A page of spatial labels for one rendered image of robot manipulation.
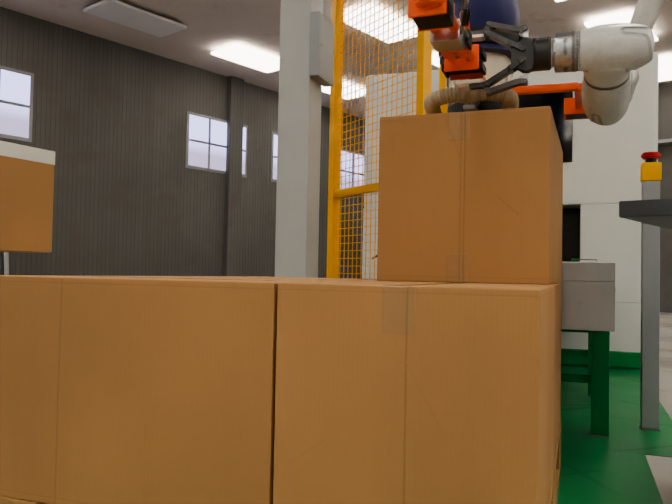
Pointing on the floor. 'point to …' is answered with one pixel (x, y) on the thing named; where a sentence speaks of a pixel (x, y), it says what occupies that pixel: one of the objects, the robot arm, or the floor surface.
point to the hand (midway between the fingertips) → (463, 61)
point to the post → (650, 303)
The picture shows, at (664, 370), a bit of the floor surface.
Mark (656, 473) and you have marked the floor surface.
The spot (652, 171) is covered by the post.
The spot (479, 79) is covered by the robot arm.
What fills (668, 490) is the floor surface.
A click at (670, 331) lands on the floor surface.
